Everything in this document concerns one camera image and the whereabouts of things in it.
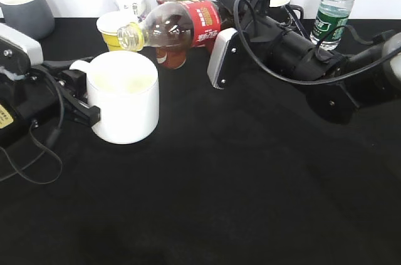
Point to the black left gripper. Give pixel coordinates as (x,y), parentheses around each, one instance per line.
(32,96)

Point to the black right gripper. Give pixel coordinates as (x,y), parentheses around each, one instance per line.
(282,51)

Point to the clear water bottle green label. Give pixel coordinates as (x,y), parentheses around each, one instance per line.
(330,15)

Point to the white ceramic mug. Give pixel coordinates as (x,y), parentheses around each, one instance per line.
(124,85)

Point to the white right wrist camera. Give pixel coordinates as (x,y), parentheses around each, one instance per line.
(223,66)

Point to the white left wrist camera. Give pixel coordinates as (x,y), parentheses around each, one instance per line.
(19,52)

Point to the cola bottle red label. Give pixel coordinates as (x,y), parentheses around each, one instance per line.
(177,26)

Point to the brown Nestle coffee bottle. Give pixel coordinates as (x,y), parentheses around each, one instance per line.
(169,59)

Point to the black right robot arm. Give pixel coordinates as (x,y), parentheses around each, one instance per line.
(335,85)

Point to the grey ceramic mug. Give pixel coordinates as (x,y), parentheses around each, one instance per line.
(31,17)

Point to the yellow paper cup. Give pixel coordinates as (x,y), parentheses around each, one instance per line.
(108,24)

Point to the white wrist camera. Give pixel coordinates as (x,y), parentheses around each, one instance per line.
(19,52)
(223,66)

